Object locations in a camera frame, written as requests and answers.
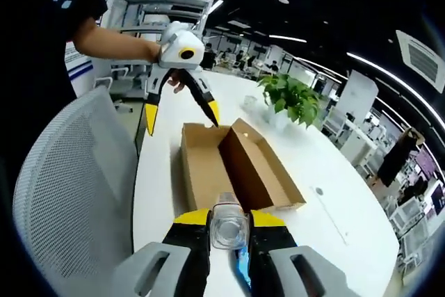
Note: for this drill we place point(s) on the blue white wall poster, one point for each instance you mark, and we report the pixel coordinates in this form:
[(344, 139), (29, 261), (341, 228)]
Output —
[(80, 62)]

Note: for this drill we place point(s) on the grey mesh office chair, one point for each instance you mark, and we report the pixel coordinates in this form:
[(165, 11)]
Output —
[(69, 172)]

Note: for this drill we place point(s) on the person's left hand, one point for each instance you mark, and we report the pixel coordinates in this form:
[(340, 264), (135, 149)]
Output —
[(179, 84)]

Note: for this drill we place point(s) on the person in black shirt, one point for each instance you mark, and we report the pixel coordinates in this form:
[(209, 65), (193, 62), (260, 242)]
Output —
[(41, 50)]

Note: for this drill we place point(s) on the blue wet wipes soft item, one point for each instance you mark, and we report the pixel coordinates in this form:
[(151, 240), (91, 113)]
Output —
[(241, 265)]

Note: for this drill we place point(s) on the brown cardboard shoe box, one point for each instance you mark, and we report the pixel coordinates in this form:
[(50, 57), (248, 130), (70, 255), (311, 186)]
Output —
[(205, 165)]

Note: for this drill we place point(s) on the green potted plant white pot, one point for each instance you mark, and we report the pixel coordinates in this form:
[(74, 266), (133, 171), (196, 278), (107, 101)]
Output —
[(292, 97)]

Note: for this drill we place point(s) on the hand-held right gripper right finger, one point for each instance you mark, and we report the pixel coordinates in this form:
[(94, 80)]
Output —
[(271, 241)]

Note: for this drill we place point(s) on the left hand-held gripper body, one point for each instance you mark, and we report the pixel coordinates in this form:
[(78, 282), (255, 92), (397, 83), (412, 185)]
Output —
[(177, 46)]

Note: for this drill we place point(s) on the ceiling air conditioner vent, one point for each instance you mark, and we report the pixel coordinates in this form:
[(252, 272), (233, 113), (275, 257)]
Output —
[(422, 58)]

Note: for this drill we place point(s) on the white office chair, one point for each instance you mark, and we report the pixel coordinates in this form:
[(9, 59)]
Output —
[(120, 83)]

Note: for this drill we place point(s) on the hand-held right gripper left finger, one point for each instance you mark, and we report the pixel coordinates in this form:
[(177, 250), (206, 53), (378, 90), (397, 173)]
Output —
[(187, 241)]

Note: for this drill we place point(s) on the small clear bottle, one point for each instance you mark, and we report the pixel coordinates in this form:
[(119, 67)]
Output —
[(227, 227)]

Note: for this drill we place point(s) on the white ceiling light strip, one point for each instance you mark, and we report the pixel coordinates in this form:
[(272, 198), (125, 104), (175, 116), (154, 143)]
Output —
[(389, 76)]

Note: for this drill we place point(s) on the red lit screen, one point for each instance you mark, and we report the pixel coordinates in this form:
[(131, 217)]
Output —
[(427, 163)]

